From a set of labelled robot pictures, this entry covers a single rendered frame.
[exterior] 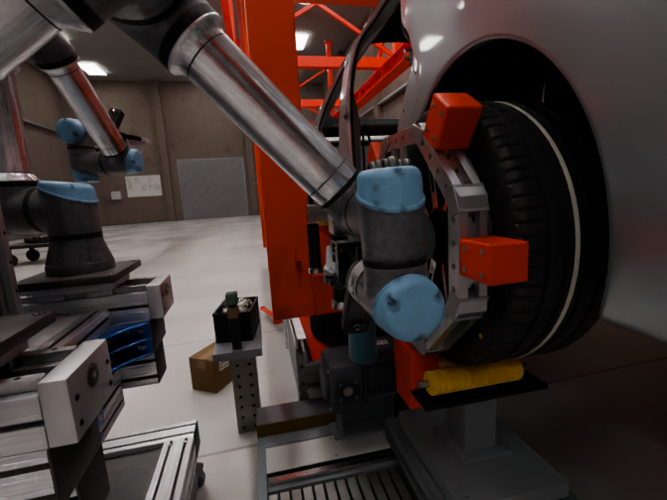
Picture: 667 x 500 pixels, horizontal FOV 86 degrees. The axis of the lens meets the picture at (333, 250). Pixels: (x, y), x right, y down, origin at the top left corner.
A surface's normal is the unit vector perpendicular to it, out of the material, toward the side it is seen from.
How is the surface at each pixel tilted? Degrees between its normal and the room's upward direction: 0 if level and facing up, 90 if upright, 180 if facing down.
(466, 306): 90
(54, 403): 90
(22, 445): 90
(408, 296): 90
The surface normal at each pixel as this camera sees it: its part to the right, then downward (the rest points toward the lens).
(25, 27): 0.66, 0.73
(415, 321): 0.22, 0.14
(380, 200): -0.41, 0.15
